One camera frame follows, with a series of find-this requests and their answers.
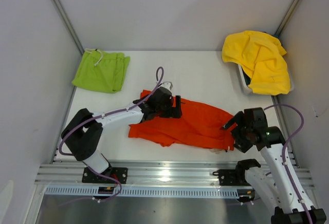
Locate right aluminium corner post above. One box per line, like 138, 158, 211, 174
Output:
274, 0, 302, 38

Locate orange shorts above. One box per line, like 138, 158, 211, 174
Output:
128, 99, 234, 151

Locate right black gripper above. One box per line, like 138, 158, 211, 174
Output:
220, 111, 253, 153

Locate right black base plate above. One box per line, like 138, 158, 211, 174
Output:
212, 169, 250, 186

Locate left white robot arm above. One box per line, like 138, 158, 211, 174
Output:
59, 84, 182, 183

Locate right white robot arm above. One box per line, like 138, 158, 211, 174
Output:
221, 107, 327, 223

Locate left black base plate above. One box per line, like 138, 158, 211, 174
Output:
82, 167, 128, 184

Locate lime green shorts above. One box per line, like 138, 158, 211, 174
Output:
71, 49, 131, 94

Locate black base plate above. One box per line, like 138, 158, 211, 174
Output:
82, 167, 128, 184
212, 169, 250, 186

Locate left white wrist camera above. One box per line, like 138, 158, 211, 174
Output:
161, 81, 173, 91

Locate aluminium corner post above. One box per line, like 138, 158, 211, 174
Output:
51, 0, 84, 55
274, 0, 302, 38

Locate white slotted cable duct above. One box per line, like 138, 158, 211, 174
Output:
45, 185, 254, 199

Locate yellow shorts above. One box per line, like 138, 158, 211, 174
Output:
222, 30, 291, 96

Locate left aluminium corner post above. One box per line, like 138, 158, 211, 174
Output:
51, 0, 84, 55

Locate white plastic bin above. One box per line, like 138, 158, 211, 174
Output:
237, 65, 295, 96

